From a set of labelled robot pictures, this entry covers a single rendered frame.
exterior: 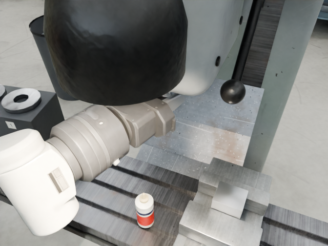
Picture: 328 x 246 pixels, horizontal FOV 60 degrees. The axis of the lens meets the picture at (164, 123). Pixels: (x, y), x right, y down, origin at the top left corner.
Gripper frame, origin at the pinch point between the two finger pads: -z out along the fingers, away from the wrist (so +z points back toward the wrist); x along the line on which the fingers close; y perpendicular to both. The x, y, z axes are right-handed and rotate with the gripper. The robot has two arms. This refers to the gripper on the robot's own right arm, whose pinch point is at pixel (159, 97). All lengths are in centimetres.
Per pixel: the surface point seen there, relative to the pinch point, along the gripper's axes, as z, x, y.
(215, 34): 4.0, -11.5, -15.8
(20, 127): 13.6, 32.5, 17.5
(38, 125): 10.2, 30.2, 17.7
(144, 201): 5.5, -0.6, 24.0
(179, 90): 6.4, -9.1, -8.9
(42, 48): -61, 176, 74
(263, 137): -42, -7, 35
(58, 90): -64, 177, 114
